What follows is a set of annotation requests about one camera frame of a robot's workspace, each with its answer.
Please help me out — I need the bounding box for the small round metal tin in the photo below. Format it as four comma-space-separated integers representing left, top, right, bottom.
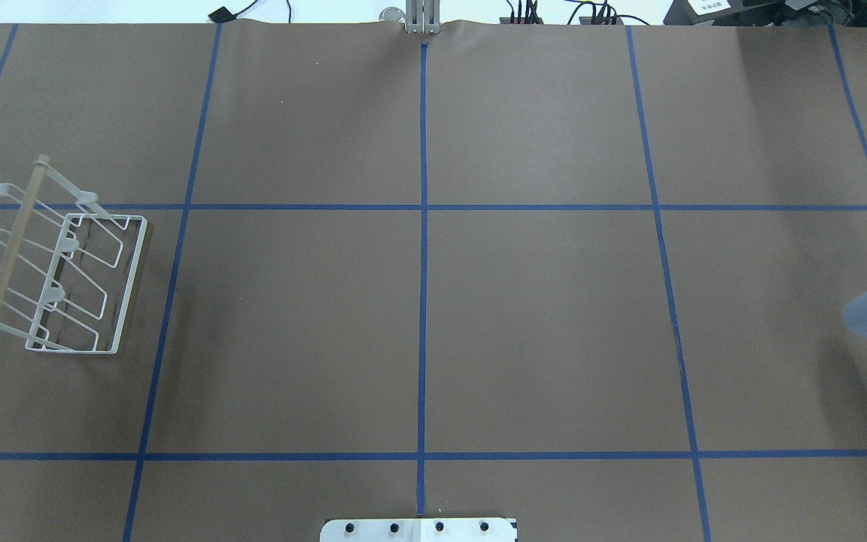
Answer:
378, 6, 406, 22

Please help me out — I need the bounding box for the black monitor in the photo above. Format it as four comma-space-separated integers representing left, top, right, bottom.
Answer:
662, 1, 867, 28

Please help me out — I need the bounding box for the aluminium frame post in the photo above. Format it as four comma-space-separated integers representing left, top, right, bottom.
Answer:
403, 0, 443, 35

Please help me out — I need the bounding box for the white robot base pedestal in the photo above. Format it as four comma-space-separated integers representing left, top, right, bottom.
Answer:
319, 517, 519, 541

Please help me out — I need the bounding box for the white wire cup holder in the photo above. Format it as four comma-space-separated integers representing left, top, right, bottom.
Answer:
0, 154, 151, 355

